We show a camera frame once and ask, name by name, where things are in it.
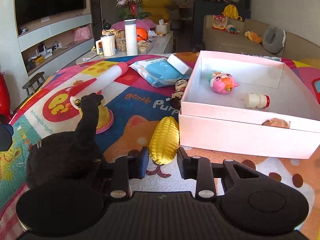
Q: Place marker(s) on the colourful printed play mat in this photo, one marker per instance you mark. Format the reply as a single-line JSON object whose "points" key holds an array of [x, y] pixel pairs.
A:
{"points": [[140, 97]]}

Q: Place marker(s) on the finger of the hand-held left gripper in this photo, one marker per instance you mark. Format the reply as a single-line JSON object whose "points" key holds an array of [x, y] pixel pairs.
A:
{"points": [[5, 137]]}

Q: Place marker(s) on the white roll with red ends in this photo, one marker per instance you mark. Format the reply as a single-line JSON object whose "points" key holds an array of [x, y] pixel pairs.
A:
{"points": [[110, 76]]}

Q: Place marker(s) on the pink gift bag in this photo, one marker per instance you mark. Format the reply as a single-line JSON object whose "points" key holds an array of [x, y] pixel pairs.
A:
{"points": [[82, 33]]}

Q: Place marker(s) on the yellow plush toy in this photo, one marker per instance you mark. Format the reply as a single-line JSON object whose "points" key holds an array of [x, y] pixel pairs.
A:
{"points": [[232, 12]]}

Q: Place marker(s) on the beige sofa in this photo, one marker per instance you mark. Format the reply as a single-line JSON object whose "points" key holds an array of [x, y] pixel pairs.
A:
{"points": [[240, 42]]}

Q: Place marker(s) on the yellow cushions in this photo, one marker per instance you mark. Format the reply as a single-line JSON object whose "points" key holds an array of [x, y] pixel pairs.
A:
{"points": [[155, 10]]}

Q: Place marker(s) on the white foam block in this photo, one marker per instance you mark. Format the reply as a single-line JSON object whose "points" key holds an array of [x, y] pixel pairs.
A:
{"points": [[178, 63]]}

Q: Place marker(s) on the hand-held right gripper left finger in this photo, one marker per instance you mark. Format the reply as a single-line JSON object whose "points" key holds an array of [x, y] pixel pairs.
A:
{"points": [[142, 163]]}

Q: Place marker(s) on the wooden stool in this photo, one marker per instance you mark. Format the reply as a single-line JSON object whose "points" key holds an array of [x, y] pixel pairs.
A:
{"points": [[32, 80]]}

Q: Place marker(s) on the small doll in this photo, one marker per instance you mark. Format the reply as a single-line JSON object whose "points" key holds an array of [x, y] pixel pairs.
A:
{"points": [[232, 30]]}

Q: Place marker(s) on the potted pink flowers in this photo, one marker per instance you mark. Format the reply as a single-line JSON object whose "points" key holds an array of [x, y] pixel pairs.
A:
{"points": [[132, 5]]}

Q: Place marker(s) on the yellow corn toy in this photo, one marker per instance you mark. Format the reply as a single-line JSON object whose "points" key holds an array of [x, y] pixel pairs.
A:
{"points": [[163, 140]]}

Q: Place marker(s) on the grey neck pillow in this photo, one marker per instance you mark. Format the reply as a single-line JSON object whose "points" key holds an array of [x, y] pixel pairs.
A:
{"points": [[272, 40]]}

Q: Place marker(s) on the white tissue box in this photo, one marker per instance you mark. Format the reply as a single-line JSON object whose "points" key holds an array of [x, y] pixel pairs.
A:
{"points": [[162, 27]]}

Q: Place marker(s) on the red plastic object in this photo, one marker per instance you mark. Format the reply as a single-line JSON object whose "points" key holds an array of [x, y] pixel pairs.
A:
{"points": [[3, 97]]}

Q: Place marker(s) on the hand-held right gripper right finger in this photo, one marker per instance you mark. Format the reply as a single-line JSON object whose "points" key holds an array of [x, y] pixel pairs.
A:
{"points": [[183, 165]]}

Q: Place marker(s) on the small white bottle red cap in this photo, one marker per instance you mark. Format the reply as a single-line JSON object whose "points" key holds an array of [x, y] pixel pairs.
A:
{"points": [[253, 100]]}

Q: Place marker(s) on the black television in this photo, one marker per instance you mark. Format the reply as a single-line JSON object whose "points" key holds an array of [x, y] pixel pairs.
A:
{"points": [[47, 0]]}

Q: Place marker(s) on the wooden doll figure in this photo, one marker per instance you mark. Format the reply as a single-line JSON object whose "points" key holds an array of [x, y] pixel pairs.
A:
{"points": [[180, 87]]}

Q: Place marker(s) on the white wall shelf unit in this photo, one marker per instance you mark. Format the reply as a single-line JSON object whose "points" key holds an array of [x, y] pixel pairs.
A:
{"points": [[60, 50]]}

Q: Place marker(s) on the clear jar of nuts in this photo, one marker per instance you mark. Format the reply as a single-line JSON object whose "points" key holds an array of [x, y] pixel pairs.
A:
{"points": [[120, 42]]}

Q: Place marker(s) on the pink cardboard box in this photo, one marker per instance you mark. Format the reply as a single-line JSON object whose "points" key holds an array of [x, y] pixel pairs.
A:
{"points": [[225, 132]]}

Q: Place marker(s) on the pink yellow cake toy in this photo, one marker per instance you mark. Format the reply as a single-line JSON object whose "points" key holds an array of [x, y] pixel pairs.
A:
{"points": [[105, 120]]}

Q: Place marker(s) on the pink pig toy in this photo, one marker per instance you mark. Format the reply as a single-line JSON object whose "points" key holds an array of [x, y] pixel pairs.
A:
{"points": [[221, 83]]}

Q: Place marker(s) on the orange plush toy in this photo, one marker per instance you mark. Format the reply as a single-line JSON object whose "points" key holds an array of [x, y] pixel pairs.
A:
{"points": [[253, 37]]}

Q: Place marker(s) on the orange ball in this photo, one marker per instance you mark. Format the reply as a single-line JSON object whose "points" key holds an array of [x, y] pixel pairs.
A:
{"points": [[142, 33]]}

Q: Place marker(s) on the colourful toy box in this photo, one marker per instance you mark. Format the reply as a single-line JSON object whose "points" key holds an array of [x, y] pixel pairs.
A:
{"points": [[219, 22]]}

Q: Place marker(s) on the white coffee table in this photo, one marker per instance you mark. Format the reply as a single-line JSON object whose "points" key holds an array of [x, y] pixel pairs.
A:
{"points": [[160, 42]]}

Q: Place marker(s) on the black plush toy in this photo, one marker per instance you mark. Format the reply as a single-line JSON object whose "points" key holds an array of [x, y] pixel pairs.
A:
{"points": [[65, 150]]}

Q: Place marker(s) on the white lidded mug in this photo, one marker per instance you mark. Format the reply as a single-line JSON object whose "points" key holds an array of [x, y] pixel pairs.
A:
{"points": [[108, 45]]}

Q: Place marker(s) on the blue wipes packet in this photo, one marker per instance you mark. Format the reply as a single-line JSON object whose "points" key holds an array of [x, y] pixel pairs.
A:
{"points": [[160, 73]]}

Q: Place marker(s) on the white thermos bottle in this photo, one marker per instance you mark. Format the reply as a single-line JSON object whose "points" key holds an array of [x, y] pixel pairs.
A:
{"points": [[131, 37]]}

